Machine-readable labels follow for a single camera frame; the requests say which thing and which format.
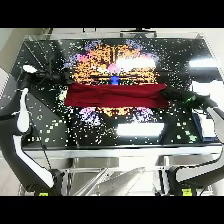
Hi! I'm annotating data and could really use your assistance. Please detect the red T-shirt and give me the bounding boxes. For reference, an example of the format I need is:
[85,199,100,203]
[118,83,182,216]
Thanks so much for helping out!
[63,82,170,109]

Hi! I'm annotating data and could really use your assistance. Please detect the silver frame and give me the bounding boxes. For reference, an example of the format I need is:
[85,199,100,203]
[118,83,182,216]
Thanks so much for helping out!
[19,145,224,197]

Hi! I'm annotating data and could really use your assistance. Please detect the black cable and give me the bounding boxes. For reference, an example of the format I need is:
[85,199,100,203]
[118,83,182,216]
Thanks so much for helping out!
[29,123,53,172]

